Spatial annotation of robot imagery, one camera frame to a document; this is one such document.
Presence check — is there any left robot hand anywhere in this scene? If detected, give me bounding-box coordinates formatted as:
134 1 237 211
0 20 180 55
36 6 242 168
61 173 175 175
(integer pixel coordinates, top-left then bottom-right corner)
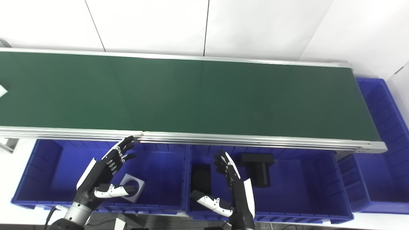
76 136 140 210

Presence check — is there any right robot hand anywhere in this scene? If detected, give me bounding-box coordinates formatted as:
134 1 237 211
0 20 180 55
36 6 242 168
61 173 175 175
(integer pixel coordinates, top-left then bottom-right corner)
191 149 256 230

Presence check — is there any black T-shaped part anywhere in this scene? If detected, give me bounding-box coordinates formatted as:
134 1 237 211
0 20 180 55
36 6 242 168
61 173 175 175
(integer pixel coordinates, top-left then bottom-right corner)
240 153 275 188

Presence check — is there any blue plastic bin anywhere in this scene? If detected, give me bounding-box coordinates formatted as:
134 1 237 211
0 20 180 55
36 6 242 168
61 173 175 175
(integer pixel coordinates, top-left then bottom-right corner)
337 78 409 214
11 139 189 215
185 145 354 224

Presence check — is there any green conveyor belt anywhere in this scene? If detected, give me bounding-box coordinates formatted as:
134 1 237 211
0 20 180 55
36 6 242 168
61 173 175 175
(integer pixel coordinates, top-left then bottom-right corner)
0 47 388 154

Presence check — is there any white floor bracket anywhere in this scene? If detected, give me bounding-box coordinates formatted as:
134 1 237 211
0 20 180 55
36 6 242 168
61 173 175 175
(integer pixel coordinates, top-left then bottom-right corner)
113 218 129 230

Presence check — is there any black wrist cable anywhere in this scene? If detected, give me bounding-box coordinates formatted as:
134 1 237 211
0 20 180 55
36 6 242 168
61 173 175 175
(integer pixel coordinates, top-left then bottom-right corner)
44 205 69 230

